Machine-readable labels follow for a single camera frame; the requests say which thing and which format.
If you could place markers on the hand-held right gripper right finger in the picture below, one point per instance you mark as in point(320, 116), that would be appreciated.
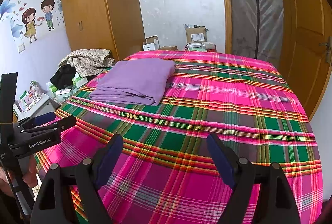
point(220, 159)

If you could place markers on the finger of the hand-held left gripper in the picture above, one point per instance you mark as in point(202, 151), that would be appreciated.
point(44, 118)
point(62, 124)

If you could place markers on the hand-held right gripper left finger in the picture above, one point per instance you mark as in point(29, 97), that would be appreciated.
point(109, 159)

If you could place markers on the purple knit sweater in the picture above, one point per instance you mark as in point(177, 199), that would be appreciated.
point(134, 78)

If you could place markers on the person's left hand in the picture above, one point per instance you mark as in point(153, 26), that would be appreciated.
point(30, 174)

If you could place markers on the grey drawer cabinet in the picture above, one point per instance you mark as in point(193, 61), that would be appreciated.
point(39, 107)

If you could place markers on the green tissue pack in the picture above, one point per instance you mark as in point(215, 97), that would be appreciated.
point(80, 81)
point(53, 88)

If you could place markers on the black garment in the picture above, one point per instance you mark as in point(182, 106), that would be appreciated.
point(62, 76)

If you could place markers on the pink green plaid bedsheet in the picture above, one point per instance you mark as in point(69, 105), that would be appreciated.
point(207, 99)

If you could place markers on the beige floral cloth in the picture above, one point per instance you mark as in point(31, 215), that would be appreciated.
point(88, 60)

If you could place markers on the pile of parcel bags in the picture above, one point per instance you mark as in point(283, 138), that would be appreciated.
point(199, 46)

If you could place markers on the white cardboard box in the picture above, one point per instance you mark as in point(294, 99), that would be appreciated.
point(151, 43)

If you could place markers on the wooden wardrobe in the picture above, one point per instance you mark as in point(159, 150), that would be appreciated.
point(88, 6)

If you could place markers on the low cardboard box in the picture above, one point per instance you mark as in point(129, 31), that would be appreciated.
point(168, 47)

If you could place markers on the brown cardboard box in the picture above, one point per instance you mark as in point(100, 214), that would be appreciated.
point(195, 34)

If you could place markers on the clear plastic door curtain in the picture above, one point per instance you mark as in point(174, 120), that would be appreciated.
point(243, 6)

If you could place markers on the wooden door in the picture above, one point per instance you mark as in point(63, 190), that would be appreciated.
point(306, 19)

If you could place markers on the white wall switch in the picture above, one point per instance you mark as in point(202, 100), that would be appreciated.
point(21, 47)

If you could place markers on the cartoon couple wall sticker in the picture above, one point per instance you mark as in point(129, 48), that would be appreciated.
point(31, 21)

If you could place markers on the wooden door frame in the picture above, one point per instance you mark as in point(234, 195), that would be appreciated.
point(224, 6)

